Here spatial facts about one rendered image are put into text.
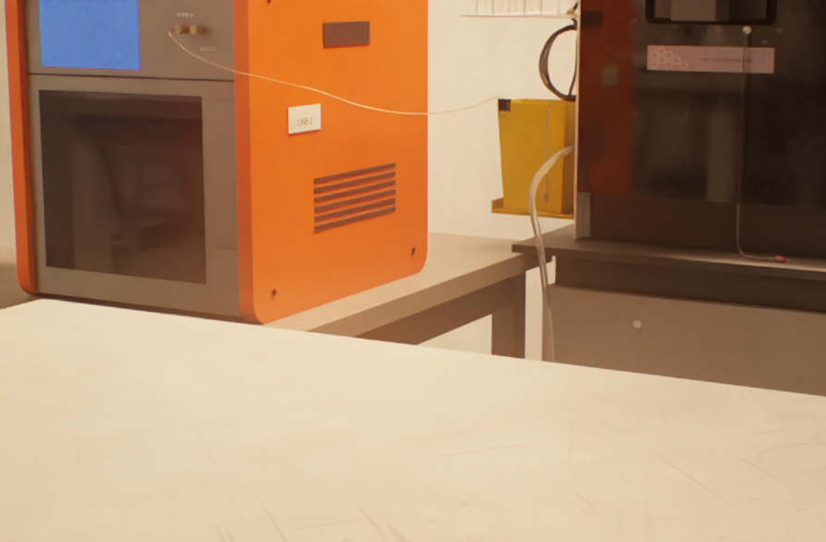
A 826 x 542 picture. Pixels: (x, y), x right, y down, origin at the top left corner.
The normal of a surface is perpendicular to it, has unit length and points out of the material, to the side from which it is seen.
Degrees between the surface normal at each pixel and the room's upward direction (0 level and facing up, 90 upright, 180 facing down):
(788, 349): 90
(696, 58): 90
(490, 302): 90
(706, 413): 0
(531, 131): 93
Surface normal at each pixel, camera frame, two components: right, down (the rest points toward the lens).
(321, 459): 0.00, -0.98
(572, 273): -0.48, 0.16
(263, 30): 0.88, 0.09
